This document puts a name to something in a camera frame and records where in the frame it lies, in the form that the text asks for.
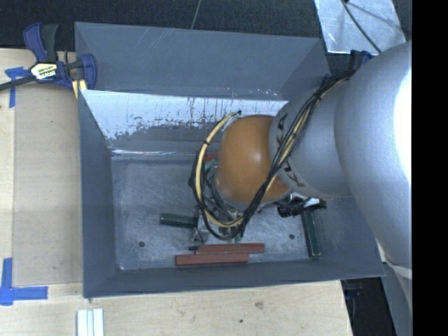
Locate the grey metal bin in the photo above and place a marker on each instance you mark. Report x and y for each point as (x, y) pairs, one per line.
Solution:
(147, 194)

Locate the pale wood board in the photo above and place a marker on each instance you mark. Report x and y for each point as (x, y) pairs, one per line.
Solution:
(45, 187)

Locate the red-brown flat block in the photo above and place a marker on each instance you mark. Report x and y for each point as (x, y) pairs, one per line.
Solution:
(234, 248)
(210, 259)

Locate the black cylinder on white bracket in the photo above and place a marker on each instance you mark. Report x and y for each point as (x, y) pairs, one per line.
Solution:
(290, 210)

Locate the dark green flat block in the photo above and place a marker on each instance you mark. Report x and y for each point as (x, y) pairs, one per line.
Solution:
(176, 220)
(312, 234)

